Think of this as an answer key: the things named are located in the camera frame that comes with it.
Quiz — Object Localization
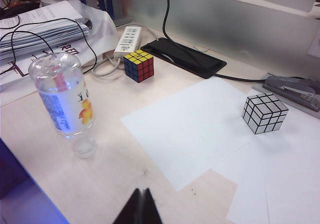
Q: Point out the clear plastic bottle with label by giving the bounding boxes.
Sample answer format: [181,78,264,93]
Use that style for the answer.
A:
[27,51,97,159]

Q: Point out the white power strip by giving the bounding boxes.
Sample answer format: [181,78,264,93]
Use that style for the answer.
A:
[113,26,143,59]

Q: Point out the colourful Rubik's cube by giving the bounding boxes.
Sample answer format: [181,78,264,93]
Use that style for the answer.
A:
[123,49,155,84]

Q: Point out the frosted glass desk partition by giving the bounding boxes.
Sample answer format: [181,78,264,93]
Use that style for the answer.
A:
[113,0,320,85]

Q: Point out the black flat tray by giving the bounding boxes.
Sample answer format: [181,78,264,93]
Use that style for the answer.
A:
[140,37,228,79]

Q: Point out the thick black cable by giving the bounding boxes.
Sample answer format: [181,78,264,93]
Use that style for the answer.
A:
[161,0,266,82]

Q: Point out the silver mirror cube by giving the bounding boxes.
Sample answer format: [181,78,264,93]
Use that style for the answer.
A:
[241,92,290,135]

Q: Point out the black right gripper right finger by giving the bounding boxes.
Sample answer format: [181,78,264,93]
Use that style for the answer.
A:
[142,188,164,224]

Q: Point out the thin black cable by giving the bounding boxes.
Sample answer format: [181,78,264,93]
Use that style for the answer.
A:
[0,14,98,74]

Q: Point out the white power strip cable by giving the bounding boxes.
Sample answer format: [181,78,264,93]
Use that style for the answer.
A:
[91,25,161,79]

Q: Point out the stack of printed papers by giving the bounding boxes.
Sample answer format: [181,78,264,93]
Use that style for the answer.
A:
[0,0,90,60]

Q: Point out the white paper sheet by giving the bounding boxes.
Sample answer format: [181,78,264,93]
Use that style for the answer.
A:
[209,94,320,224]
[120,77,254,192]

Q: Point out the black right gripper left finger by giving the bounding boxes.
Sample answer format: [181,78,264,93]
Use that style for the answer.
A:
[112,188,145,224]

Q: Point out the white plastic bag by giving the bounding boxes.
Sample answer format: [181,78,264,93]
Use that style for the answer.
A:
[0,3,118,85]

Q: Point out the grey stapler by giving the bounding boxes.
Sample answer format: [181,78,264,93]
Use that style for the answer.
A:
[252,75,320,113]

